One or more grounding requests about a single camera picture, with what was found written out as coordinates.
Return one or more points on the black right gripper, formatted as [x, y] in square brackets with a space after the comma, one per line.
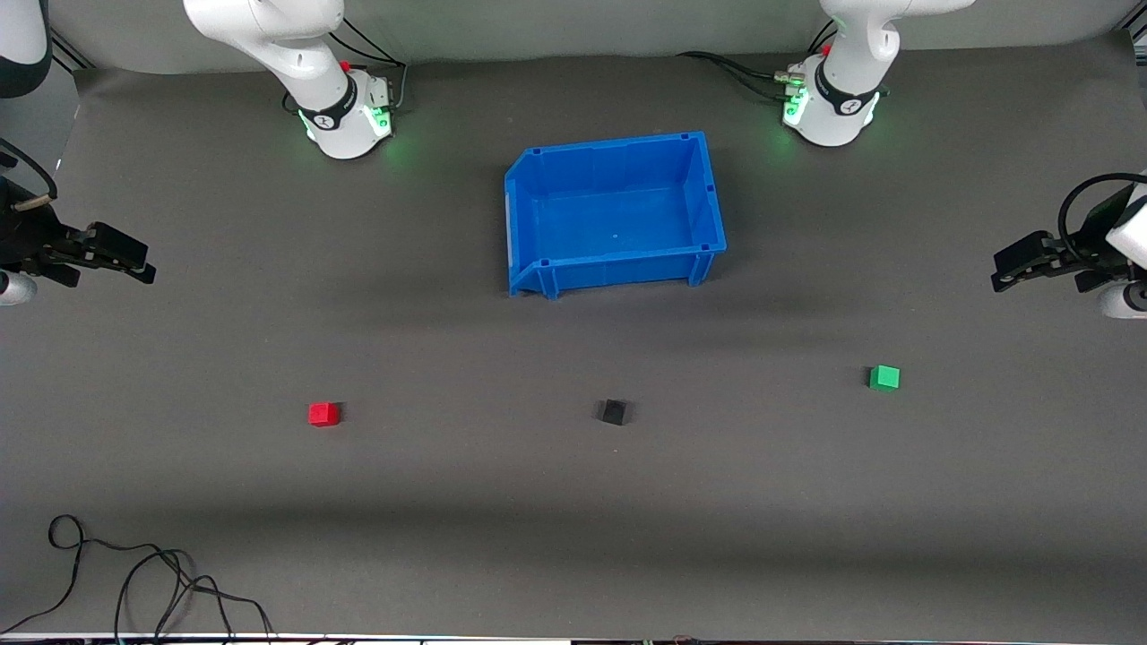
[31, 240]

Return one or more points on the dark gray table mat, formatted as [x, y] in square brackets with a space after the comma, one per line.
[573, 502]

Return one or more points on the small red cube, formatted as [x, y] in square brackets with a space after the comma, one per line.
[323, 414]

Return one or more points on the blue plastic storage bin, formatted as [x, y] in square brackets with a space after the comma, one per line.
[618, 224]

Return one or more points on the small black cube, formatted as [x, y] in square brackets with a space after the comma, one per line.
[613, 412]

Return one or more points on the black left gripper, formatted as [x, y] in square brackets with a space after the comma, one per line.
[1082, 245]

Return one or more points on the small green cube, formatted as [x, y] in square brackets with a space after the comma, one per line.
[883, 378]

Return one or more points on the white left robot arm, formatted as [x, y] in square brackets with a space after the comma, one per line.
[842, 107]

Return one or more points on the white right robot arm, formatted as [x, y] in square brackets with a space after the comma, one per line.
[269, 36]

